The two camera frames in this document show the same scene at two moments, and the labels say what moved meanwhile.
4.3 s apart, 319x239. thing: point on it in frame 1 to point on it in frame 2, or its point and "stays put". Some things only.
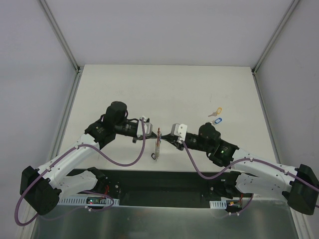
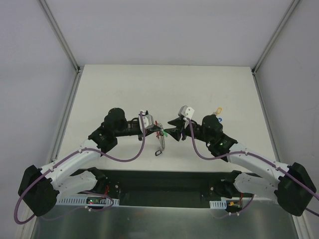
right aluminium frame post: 279,27 stays put
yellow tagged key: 218,111 stays put
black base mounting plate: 154,188 stays put
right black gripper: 179,140 to 182,129
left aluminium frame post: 60,36 stays put
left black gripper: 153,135 to 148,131
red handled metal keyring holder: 155,156 to 160,133
